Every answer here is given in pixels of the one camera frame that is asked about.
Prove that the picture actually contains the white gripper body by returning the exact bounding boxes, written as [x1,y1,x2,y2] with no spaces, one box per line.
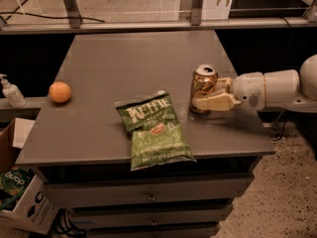
[230,72,264,111]

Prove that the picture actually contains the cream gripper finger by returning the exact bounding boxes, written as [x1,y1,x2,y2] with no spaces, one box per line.
[192,92,241,111]
[215,77,233,93]

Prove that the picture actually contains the orange soda can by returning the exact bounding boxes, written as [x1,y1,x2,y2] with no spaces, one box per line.
[189,63,218,114]

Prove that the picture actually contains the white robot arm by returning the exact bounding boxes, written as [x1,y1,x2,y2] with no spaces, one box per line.
[192,55,317,113]

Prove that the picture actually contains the green jalapeno chip bag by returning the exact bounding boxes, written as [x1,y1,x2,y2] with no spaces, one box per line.
[115,90,195,171]

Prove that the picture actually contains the grey drawer cabinet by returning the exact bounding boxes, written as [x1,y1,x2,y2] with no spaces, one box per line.
[18,31,274,238]

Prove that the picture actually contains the orange fruit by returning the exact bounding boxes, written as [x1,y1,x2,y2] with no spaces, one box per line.
[49,81,71,103]

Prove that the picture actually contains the white pump bottle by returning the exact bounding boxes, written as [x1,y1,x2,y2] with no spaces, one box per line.
[0,74,27,108]

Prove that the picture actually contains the brown cardboard box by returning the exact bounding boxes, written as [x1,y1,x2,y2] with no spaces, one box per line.
[0,118,35,174]

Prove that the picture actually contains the white cardboard box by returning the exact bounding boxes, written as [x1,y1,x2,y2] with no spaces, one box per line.
[0,176,58,235]

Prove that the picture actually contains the green dono package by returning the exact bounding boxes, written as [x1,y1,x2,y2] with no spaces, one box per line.
[0,166,34,210]

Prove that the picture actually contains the grey metal frame rail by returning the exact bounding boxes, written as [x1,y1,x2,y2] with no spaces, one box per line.
[0,0,316,35]

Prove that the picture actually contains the black cables under cabinet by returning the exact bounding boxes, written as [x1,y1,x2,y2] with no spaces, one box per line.
[53,209,88,238]

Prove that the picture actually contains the black cable on floor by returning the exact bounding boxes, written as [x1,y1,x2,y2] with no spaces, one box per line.
[0,0,107,24]

